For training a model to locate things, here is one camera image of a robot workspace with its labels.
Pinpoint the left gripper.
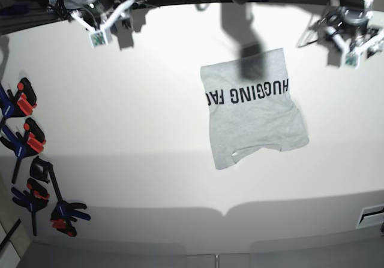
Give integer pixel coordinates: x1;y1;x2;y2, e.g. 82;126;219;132
325;7;378;48

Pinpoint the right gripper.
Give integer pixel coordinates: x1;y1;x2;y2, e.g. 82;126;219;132
76;0;125;25

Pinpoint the grey T-shirt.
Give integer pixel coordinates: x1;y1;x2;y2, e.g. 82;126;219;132
200;49;309;170

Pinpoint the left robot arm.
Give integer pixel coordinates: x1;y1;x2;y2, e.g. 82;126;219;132
329;0;374;49

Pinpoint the top blue red bar clamp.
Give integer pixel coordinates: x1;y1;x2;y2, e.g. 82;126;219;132
1;77;37;128

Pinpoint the blue red bar clamp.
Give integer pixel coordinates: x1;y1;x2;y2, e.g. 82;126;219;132
1;118;46;184
1;77;37;128
11;177;50;236

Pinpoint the lower blue red bar clamp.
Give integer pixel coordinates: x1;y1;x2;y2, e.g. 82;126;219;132
11;177;50;236

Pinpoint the long black bar clamp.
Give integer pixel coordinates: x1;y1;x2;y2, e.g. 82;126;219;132
30;156;91;237

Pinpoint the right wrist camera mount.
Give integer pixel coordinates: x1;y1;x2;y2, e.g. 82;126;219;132
70;0;137;48

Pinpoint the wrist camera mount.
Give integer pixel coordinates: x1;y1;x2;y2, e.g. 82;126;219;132
324;26;383;69
70;0;137;48

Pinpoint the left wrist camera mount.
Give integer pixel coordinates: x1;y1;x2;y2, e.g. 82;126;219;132
324;26;383;69

